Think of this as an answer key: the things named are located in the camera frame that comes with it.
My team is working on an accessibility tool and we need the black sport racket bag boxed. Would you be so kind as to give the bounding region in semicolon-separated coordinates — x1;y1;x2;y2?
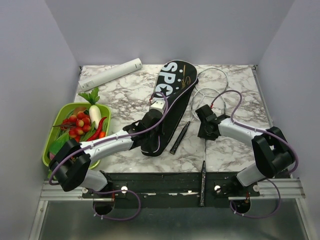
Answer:
140;60;198;157

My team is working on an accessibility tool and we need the red cherry tomato bunch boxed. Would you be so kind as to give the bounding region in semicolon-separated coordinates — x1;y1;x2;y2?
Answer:
59;111;91;139

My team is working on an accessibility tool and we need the red chili pepper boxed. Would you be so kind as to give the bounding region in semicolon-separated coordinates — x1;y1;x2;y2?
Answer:
87;116;107;142

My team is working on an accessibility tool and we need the green leafy vegetable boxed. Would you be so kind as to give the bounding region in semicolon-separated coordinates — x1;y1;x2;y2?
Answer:
49;132;70;155

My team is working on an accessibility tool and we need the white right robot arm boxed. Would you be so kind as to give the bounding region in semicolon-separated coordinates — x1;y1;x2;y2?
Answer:
195;104;296;196

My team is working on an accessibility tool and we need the white radish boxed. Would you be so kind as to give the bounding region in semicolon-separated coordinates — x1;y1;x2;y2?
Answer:
89;105;102;130

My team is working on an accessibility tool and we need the green vegetable tray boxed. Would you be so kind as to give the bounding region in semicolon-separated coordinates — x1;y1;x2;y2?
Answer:
42;102;111;167

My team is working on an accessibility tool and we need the white shuttlecock tube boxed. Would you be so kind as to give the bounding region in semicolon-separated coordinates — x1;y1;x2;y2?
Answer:
79;58;143;92

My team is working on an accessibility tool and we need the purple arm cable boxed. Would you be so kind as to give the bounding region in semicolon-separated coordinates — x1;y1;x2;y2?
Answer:
48;91;171;222
211;90;299;219

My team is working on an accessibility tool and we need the black-handled badminton racket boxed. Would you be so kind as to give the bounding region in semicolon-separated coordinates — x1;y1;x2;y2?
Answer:
190;88;218;208
169;67;229;155

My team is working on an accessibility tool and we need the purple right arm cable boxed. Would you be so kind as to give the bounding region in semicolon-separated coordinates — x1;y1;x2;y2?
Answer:
211;90;299;219

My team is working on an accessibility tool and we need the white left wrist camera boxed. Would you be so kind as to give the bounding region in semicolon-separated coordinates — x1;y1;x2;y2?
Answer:
149;100;166;115

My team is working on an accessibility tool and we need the aluminium frame rail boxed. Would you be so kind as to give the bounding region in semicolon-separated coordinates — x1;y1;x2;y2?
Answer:
40;178;306;202

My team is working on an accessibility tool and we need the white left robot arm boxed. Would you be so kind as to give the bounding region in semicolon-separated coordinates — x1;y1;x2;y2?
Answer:
49;109;166;192

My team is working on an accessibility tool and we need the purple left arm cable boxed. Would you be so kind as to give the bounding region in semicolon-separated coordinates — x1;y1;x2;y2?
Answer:
48;91;171;222

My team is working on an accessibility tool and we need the small orange carrot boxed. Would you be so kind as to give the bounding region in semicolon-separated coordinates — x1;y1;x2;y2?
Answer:
98;131;106;139

